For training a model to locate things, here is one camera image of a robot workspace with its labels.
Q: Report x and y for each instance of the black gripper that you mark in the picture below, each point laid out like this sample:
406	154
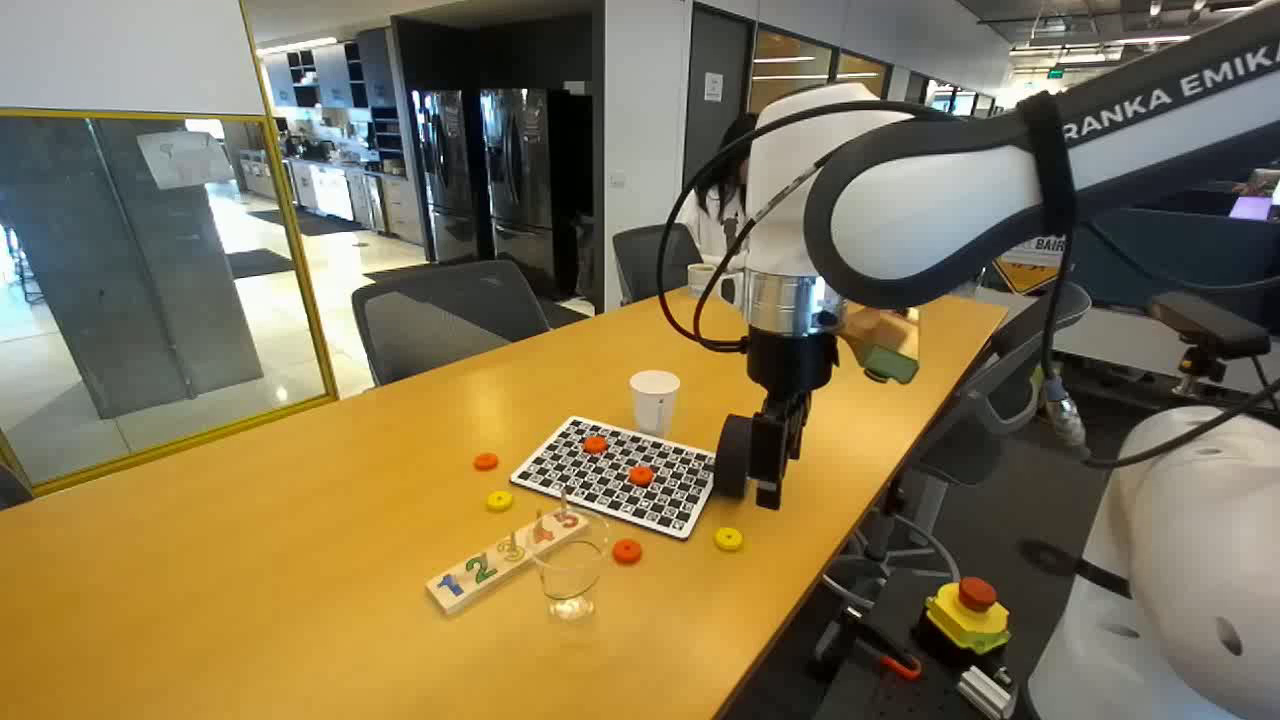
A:
789	366

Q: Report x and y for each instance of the yellow disc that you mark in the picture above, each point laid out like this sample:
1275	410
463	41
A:
496	501
730	539

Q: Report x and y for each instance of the orange disc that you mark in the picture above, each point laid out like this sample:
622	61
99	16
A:
624	548
484	461
642	473
595	445

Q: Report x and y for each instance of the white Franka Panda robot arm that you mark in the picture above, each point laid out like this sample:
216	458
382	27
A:
933	213

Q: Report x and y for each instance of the white paper cup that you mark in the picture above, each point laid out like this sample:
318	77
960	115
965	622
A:
655	401

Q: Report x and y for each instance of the clear plastic cup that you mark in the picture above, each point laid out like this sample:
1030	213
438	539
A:
568	585

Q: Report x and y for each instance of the black tape roll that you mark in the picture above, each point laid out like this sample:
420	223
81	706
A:
735	461

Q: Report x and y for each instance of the black white checkerboard marker board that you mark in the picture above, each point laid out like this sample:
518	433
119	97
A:
575	482

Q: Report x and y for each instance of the black office chair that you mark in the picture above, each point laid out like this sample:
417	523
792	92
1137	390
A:
1206	327
995	401

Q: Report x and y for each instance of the dark grey office chair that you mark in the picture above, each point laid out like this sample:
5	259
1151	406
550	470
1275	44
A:
447	314
651	261

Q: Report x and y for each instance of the yellow red emergency stop button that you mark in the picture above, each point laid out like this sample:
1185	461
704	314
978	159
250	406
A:
969	622

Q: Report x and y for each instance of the wooden number peg board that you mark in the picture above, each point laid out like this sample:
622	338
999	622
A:
464	578

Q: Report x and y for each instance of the stainless steel refrigerator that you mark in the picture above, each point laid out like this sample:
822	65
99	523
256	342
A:
518	181
447	172

